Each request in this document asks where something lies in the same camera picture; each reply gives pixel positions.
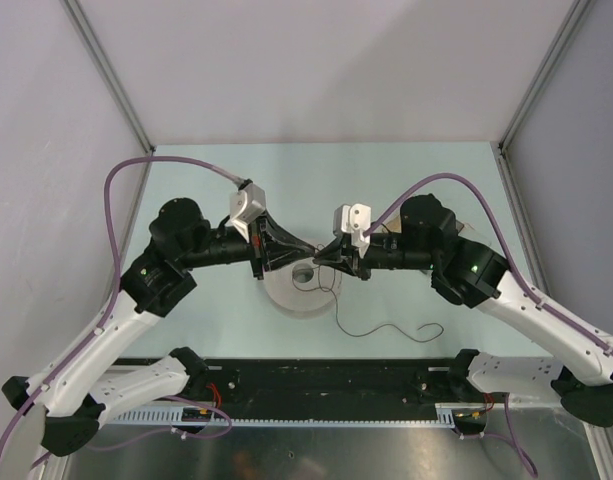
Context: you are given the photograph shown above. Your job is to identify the right aluminium corner post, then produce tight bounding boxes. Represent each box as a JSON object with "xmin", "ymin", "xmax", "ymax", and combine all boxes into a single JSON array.
[{"xmin": 498, "ymin": 0, "xmax": 600, "ymax": 150}]

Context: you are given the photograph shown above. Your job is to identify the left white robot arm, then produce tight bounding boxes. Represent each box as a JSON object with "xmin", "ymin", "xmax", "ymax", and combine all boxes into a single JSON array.
[{"xmin": 2, "ymin": 198, "xmax": 315, "ymax": 457}]

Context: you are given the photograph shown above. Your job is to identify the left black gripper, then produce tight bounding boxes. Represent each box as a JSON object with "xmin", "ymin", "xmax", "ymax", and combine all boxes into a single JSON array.
[{"xmin": 179, "ymin": 209, "xmax": 315, "ymax": 279}]

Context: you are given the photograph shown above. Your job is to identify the clear plastic bin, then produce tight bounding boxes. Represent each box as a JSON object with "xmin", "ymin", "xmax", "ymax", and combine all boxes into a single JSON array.
[{"xmin": 456, "ymin": 221, "xmax": 486, "ymax": 243}]

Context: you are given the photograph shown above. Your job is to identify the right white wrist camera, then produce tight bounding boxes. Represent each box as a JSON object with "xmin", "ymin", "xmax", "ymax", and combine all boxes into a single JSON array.
[{"xmin": 333, "ymin": 203, "xmax": 372, "ymax": 255}]

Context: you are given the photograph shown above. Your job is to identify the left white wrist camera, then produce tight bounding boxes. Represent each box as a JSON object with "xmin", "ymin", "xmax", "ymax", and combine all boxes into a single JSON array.
[{"xmin": 229, "ymin": 180, "xmax": 266, "ymax": 242}]

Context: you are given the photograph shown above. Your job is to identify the brown thin wire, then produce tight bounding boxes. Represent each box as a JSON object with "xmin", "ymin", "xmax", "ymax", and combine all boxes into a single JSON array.
[{"xmin": 291, "ymin": 244, "xmax": 445, "ymax": 342}]

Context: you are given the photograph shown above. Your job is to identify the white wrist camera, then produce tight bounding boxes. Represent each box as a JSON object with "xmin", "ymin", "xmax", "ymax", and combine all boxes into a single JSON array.
[
  {"xmin": 229, "ymin": 180, "xmax": 266, "ymax": 242},
  {"xmin": 333, "ymin": 203, "xmax": 372, "ymax": 255}
]

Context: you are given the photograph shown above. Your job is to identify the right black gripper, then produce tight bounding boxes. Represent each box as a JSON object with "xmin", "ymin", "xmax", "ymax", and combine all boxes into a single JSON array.
[{"xmin": 313, "ymin": 233, "xmax": 437, "ymax": 281}]

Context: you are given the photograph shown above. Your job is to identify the white perforated cable spool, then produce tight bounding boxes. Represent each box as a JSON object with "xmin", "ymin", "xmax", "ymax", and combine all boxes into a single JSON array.
[{"xmin": 262, "ymin": 259, "xmax": 342, "ymax": 319}]

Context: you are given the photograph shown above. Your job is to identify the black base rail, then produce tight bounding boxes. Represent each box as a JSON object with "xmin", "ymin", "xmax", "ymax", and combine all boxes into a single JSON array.
[{"xmin": 188, "ymin": 358, "xmax": 503, "ymax": 423}]

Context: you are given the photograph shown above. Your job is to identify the left aluminium corner post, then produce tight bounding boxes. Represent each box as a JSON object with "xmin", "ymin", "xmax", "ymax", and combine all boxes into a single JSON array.
[{"xmin": 58, "ymin": 0, "xmax": 155, "ymax": 153}]

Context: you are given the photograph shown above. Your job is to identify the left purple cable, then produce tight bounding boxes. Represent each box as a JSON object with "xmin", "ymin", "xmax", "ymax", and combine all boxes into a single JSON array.
[{"xmin": 0, "ymin": 155, "xmax": 250, "ymax": 476}]

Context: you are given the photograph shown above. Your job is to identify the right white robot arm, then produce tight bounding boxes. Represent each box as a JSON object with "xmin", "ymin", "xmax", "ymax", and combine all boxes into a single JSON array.
[{"xmin": 314, "ymin": 194, "xmax": 613, "ymax": 427}]

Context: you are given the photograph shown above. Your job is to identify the aluminium corner post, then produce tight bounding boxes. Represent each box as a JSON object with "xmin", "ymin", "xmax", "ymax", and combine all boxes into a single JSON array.
[
  {"xmin": 498, "ymin": 0, "xmax": 600, "ymax": 150},
  {"xmin": 58, "ymin": 0, "xmax": 155, "ymax": 153}
]

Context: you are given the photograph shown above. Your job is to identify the white slotted cable duct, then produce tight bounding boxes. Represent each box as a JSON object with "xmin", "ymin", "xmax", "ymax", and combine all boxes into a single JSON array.
[{"xmin": 110, "ymin": 405, "xmax": 485, "ymax": 429}]

